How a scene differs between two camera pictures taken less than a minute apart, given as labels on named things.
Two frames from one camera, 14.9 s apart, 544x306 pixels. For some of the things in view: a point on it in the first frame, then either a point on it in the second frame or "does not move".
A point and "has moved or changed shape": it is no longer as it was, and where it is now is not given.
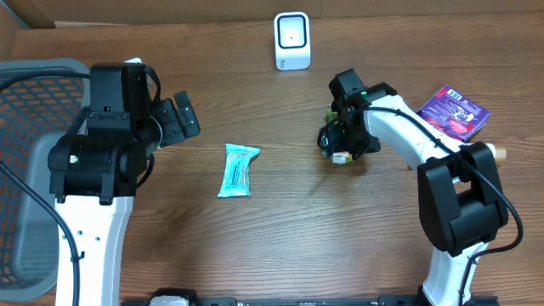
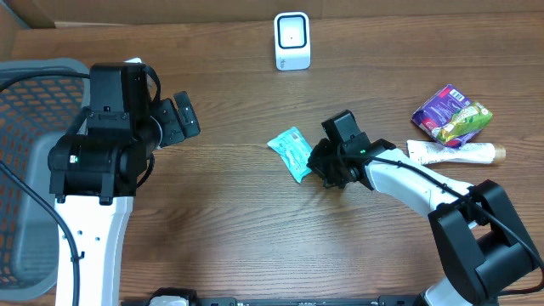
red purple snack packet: x=454 y=114 does not move
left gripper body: x=171 y=123 does not move
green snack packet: x=342 y=157 has moved or changed shape
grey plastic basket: x=33 y=112 does not move
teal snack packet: x=238 y=159 to x=294 y=150
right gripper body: x=345 y=142 to x=325 y=161
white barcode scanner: x=292 y=41 does not move
